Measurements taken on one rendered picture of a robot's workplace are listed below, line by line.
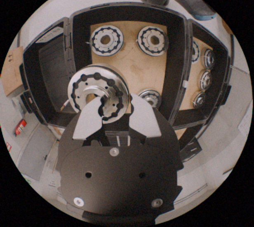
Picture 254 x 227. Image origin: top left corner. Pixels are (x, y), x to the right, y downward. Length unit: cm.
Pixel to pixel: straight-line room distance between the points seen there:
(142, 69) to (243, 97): 311
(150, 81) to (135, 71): 7
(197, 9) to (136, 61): 32
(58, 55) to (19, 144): 286
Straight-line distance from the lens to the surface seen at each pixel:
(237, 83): 323
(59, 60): 39
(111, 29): 27
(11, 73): 276
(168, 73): 30
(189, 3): 37
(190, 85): 43
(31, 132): 314
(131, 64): 28
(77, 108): 15
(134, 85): 30
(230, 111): 332
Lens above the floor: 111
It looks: 58 degrees down
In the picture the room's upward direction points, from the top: 179 degrees clockwise
